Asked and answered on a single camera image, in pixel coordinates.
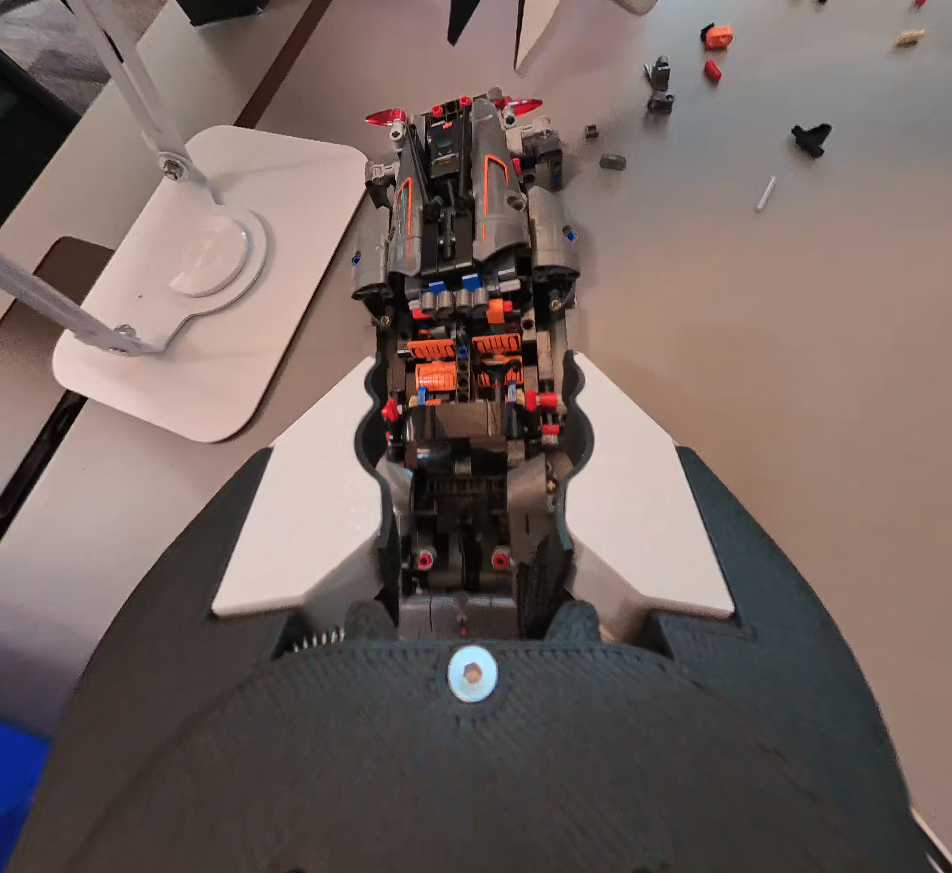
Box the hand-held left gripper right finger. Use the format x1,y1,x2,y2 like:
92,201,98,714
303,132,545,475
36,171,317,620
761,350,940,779
560,350,737,643

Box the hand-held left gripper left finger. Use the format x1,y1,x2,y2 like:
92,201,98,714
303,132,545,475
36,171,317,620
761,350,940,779
210,354,406,619

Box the lego pieces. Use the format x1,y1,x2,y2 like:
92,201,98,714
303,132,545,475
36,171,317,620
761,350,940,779
582,0,940,214

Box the dark grey lego car model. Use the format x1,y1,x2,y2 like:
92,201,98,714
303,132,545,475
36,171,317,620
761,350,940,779
350,86,597,642

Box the blue plastic parts bin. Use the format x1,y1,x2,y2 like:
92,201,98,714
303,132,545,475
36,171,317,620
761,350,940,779
0,719,53,848

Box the white adjustable book stand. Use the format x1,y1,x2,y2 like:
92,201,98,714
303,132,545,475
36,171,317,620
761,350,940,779
0,0,370,445

